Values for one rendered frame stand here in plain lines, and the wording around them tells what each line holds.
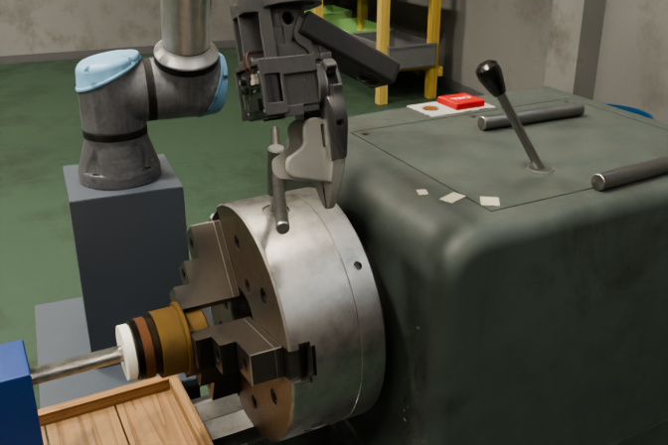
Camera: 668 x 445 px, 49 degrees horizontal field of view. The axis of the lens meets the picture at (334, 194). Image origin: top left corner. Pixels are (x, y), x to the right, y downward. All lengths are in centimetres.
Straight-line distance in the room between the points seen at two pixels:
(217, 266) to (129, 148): 47
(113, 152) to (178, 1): 30
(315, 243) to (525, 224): 24
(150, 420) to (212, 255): 30
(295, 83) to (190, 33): 64
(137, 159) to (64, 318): 47
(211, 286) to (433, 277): 30
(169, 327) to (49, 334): 77
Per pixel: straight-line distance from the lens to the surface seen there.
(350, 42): 74
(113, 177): 139
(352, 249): 89
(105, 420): 118
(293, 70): 69
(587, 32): 501
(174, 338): 92
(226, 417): 118
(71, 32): 822
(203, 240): 98
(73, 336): 165
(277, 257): 85
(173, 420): 115
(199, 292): 96
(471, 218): 86
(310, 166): 71
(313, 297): 85
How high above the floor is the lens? 160
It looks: 22 degrees down
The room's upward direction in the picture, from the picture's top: straight up
